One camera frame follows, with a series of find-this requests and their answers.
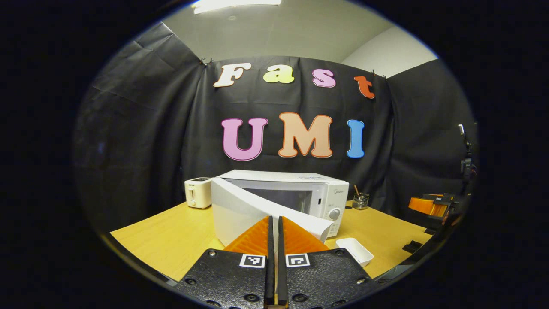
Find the black backdrop cloth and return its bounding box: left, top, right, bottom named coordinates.
left=73, top=21, right=479, bottom=234

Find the white microwave oven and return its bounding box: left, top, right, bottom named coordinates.
left=210, top=170, right=349, bottom=248

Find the ceiling light panel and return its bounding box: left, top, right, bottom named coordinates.
left=193, top=0, right=283, bottom=15

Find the white rectangular dish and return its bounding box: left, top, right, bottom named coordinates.
left=336, top=237, right=374, bottom=267

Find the white toaster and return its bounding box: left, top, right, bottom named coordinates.
left=184, top=177, right=213, bottom=209

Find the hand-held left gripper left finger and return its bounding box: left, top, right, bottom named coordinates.
left=174, top=216, right=275, bottom=309

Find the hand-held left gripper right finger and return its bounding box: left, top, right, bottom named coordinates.
left=277, top=216, right=379, bottom=309

